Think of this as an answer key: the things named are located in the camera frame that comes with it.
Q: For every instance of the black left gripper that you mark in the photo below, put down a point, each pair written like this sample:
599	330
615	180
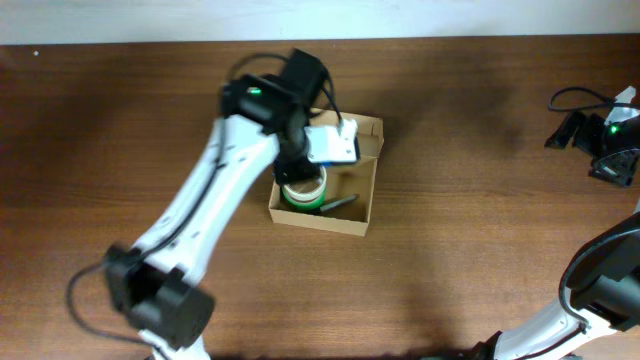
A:
295	170

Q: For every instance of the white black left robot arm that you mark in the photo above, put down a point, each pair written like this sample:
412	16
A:
264	122

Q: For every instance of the black white marker pen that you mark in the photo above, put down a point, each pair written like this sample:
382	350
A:
332	205

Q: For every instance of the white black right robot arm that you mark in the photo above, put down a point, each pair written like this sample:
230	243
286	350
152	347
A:
598	292

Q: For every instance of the brown cardboard box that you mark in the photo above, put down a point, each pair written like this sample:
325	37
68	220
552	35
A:
359	179

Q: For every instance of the green tape roll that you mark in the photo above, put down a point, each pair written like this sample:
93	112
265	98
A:
298	205

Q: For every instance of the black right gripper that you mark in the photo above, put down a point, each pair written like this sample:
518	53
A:
586	138

